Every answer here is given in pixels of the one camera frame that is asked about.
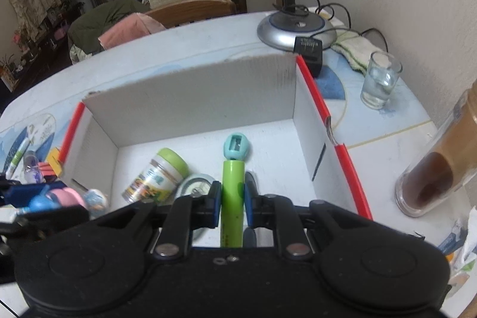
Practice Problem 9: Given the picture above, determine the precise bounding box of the clear jar with silver lid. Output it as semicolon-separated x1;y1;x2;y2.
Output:
23;150;49;184

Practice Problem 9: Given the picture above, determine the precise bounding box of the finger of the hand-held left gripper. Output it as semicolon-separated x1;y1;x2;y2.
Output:
0;205;90;240
0;174;51;207

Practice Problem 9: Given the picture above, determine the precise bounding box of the red cardboard box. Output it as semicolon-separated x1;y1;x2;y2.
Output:
60;53;373;252

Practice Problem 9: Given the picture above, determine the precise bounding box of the white cloth with green trim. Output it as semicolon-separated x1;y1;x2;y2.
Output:
330;25;388;75

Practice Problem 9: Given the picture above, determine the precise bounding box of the wooden chair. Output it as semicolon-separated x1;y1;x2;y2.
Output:
143;0;239;30

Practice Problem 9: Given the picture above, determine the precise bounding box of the black power adapter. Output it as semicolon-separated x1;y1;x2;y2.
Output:
293;37;324;78

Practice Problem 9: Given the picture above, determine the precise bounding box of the low wooden cabinet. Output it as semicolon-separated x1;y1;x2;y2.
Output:
0;1;86;91

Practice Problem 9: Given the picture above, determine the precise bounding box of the floral hanging garment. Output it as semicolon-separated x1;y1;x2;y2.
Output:
9;0;62;39

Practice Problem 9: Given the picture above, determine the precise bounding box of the pink binder clip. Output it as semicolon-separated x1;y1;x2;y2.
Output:
36;162;62;179

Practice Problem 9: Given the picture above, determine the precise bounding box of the pink blue pig toy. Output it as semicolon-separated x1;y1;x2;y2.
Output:
28;187;109;216

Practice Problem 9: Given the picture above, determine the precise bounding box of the black lamp cable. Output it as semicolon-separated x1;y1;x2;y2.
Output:
272;0;390;54

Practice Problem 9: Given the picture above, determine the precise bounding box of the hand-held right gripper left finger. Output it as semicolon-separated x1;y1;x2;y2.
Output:
91;181;223;261

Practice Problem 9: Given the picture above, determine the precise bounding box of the glass bottle with brown liquid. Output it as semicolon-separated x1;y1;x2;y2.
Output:
395;87;477;218

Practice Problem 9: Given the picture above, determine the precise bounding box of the jar with green lid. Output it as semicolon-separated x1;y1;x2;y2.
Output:
122;148;189;206

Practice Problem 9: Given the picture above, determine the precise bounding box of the crumpled paper wrapper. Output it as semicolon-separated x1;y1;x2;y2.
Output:
436;206;477;289

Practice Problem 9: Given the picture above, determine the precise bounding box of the small clear drinking glass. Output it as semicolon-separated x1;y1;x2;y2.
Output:
360;52;403;110

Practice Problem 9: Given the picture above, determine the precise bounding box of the round silver tin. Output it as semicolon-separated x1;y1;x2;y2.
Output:
175;173;217;240

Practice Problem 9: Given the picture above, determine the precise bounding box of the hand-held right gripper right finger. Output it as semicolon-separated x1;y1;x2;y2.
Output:
244;172;377;261

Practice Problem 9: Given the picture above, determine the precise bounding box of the pink cloth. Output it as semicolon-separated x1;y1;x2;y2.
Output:
98;13;166;50

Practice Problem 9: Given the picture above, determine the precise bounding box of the green white marker pen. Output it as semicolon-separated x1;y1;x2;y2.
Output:
5;137;30;179

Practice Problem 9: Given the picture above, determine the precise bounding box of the green pen with teal sharpener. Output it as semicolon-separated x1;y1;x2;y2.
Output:
221;134;252;249

